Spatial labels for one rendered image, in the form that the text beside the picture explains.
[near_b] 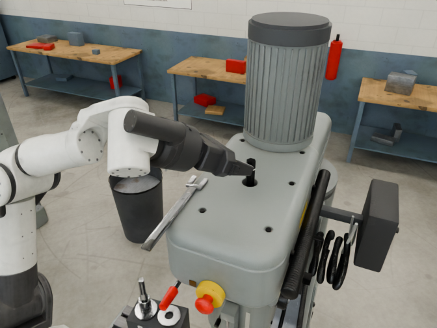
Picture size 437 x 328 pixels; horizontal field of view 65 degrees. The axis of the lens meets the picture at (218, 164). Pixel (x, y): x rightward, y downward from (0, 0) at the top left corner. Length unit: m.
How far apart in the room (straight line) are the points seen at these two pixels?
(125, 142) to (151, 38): 5.44
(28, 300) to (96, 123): 0.41
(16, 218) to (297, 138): 0.67
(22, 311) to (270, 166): 0.62
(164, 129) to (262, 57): 0.39
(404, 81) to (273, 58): 3.73
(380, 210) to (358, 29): 3.99
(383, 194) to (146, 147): 0.80
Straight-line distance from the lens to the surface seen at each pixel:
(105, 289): 3.09
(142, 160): 0.54
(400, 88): 4.54
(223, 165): 0.64
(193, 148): 0.60
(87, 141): 0.62
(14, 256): 0.78
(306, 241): 0.81
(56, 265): 3.42
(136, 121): 0.50
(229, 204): 0.75
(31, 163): 0.67
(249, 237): 0.68
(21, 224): 0.76
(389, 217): 1.07
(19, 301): 0.83
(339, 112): 5.24
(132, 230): 3.25
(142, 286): 1.39
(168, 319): 1.50
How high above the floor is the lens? 2.37
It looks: 33 degrees down
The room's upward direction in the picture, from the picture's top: straight up
